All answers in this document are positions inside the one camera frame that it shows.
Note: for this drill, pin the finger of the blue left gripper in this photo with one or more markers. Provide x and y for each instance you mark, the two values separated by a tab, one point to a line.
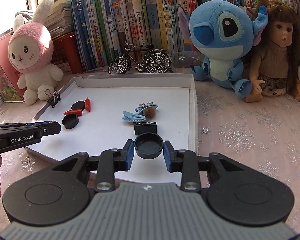
41	123

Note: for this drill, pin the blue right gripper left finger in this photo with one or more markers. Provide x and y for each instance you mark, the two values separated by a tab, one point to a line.
128	154

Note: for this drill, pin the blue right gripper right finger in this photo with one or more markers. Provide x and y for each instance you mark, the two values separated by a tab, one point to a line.
168	151

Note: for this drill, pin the small black round cap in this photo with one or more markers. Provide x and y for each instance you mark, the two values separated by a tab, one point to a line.
148	145

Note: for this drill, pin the black binder clip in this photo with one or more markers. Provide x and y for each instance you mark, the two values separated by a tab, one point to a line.
145	127
53	98

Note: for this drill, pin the light blue hair clip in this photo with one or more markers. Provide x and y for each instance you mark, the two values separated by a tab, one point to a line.
132	118
144	106

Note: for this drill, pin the brown acorn nut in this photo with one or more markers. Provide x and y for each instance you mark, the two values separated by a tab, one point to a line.
149	112

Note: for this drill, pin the red crayon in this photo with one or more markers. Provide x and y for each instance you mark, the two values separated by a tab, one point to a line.
77	112
87	105

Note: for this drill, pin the black round disc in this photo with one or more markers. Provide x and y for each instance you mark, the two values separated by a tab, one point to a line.
78	105

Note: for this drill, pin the black binder clip on tray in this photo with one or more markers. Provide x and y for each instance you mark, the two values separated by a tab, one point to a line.
53	98

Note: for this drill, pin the white cardboard box tray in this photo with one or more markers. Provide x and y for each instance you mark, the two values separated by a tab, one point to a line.
103	127

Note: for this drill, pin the pink triangular house box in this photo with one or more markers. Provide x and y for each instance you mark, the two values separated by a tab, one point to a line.
9	91

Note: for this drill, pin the pink hooded bunny plush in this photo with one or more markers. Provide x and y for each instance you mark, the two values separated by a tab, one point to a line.
30	52

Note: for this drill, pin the red storage box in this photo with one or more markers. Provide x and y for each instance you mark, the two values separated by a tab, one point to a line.
66	55

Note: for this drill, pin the black miniature bicycle model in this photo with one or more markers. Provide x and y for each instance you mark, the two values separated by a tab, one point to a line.
155	61

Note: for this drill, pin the pink snowflake tablecloth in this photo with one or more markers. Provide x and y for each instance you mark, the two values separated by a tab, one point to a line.
263	135

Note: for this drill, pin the brown haired baby doll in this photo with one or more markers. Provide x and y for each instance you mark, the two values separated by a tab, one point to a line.
273	70

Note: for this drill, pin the blue Stitch plush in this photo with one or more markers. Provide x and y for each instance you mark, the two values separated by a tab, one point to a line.
223	33

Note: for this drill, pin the row of books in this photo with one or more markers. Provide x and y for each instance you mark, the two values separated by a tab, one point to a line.
102	27

